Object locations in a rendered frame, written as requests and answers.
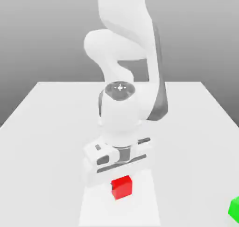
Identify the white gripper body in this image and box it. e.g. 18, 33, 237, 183
86, 153, 152, 187

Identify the small red cube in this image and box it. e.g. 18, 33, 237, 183
111, 175, 133, 200

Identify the small green cube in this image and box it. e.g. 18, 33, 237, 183
227, 196, 239, 224

